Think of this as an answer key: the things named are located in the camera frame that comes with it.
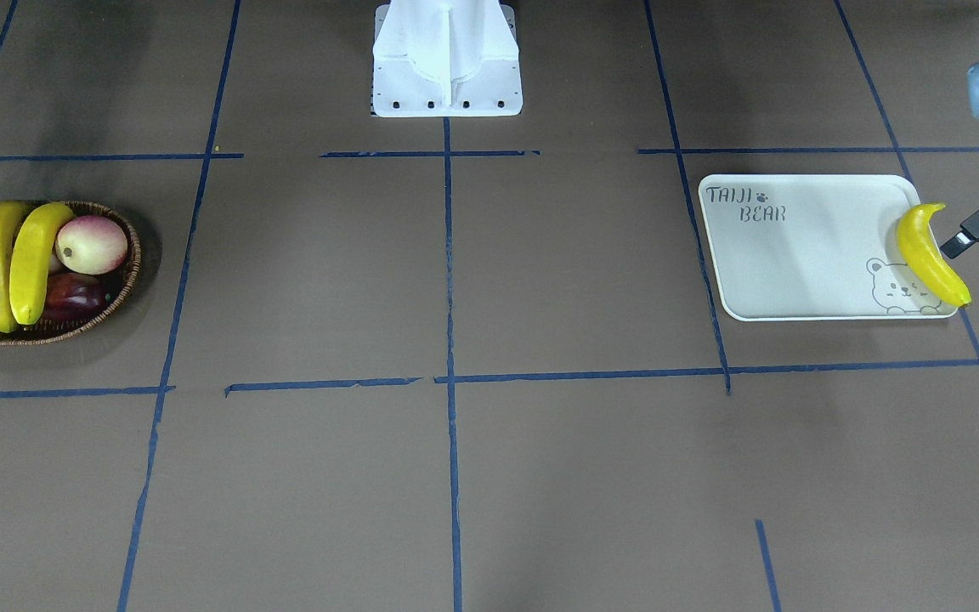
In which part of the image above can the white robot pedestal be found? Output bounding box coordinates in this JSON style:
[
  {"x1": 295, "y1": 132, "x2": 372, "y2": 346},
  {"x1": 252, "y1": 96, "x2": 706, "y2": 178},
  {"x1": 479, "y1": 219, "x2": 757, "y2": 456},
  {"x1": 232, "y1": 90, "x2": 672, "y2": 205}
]
[{"x1": 371, "y1": 1, "x2": 523, "y2": 117}]

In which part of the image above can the white bear tray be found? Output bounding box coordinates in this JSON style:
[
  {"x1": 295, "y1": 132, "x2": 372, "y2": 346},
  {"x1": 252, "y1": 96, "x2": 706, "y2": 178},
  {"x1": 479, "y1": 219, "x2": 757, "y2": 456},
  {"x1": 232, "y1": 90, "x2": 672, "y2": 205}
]
[{"x1": 697, "y1": 174, "x2": 957, "y2": 321}]

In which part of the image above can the red yellow apple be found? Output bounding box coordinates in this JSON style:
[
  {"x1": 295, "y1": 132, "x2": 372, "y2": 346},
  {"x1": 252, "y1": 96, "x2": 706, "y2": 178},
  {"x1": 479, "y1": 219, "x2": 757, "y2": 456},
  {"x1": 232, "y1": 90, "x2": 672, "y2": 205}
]
[{"x1": 54, "y1": 214, "x2": 129, "y2": 275}]

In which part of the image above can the brown wicker basket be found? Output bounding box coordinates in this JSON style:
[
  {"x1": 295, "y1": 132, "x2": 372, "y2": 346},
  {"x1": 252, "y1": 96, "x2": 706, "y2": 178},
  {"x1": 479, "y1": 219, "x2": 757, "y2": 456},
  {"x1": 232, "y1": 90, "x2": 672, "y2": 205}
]
[{"x1": 0, "y1": 201, "x2": 143, "y2": 346}]

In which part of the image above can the dark purple plum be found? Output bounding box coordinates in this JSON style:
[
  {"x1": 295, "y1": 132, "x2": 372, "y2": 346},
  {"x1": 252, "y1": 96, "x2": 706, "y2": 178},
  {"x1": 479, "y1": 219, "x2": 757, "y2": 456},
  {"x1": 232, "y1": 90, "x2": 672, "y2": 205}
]
[{"x1": 38, "y1": 272, "x2": 116, "y2": 321}]

